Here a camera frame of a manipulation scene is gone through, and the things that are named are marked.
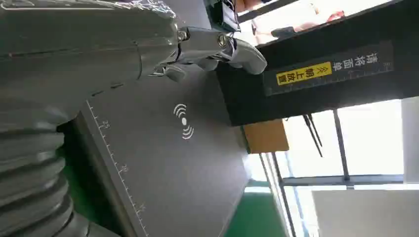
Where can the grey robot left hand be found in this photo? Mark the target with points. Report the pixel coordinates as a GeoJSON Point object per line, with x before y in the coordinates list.
{"type": "Point", "coordinates": [82, 42]}

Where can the ribbed grey left arm sleeve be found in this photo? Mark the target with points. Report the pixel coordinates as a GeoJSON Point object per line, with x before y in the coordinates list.
{"type": "Point", "coordinates": [29, 170]}

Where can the dark grey scanning platform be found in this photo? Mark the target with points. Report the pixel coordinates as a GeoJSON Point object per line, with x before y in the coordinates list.
{"type": "Point", "coordinates": [170, 170]}

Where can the small black object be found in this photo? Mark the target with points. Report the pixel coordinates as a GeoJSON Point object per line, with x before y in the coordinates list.
{"type": "Point", "coordinates": [284, 32]}

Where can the brown cardboard box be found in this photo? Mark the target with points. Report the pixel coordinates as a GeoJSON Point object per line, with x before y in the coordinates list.
{"type": "Point", "coordinates": [265, 136]}

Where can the yellow warning sticker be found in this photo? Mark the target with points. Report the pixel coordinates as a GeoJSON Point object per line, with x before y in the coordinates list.
{"type": "Point", "coordinates": [304, 73]}

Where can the small red object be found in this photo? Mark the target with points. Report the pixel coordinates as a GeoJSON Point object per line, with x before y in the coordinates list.
{"type": "Point", "coordinates": [336, 16]}

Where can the dark label strip with characters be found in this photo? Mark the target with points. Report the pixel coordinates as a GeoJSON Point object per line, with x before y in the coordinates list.
{"type": "Point", "coordinates": [356, 67]}

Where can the black overhead scanner frame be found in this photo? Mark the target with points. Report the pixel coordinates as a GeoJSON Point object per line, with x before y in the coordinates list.
{"type": "Point", "coordinates": [327, 98]}

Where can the dark window frame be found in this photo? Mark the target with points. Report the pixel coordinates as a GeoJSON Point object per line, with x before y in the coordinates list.
{"type": "Point", "coordinates": [342, 157]}

